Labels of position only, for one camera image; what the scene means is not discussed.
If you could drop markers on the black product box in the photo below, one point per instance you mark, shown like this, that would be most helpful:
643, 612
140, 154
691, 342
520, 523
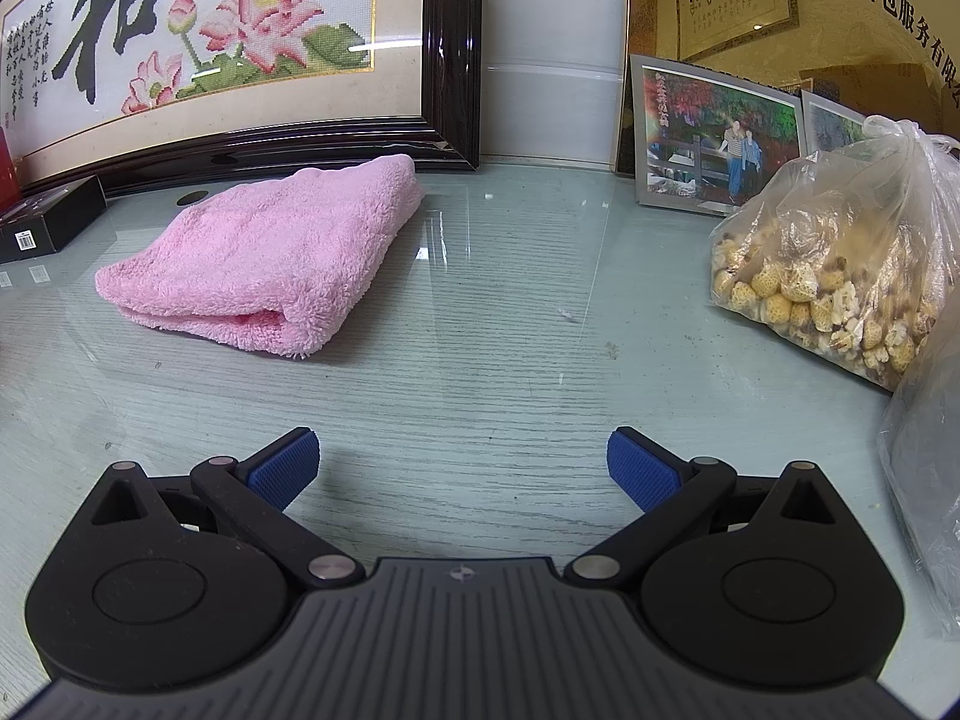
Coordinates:
47, 222

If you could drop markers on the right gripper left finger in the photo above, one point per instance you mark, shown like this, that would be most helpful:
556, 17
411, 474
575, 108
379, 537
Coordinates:
249, 499

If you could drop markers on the bronze coin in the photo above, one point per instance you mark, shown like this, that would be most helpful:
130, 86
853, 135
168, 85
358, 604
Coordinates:
191, 198

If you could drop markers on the red box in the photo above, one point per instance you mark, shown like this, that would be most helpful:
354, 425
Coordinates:
10, 193

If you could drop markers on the pink fluffy towel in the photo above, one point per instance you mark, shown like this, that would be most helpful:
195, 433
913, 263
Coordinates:
271, 267

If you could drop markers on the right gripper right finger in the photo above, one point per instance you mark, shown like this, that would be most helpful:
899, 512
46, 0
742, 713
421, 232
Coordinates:
676, 499

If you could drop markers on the gold plaque with characters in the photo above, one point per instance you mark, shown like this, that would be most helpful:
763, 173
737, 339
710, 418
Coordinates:
893, 57

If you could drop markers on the framed lotus embroidery picture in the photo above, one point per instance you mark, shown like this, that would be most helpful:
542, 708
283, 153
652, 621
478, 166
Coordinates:
150, 93

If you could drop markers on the translucent plastic bag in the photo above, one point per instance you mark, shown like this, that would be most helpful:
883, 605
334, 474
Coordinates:
918, 449

